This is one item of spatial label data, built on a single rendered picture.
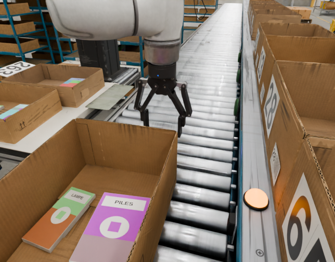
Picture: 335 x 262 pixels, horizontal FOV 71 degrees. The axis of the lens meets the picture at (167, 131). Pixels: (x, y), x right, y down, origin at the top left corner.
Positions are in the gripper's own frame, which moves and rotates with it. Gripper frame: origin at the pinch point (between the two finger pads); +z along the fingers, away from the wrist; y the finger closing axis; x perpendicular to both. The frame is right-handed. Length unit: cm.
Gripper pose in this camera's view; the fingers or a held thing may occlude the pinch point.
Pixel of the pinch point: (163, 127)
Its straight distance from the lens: 72.0
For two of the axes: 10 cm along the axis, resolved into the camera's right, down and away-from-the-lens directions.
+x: -2.7, 5.2, -8.1
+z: 0.0, 8.4, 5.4
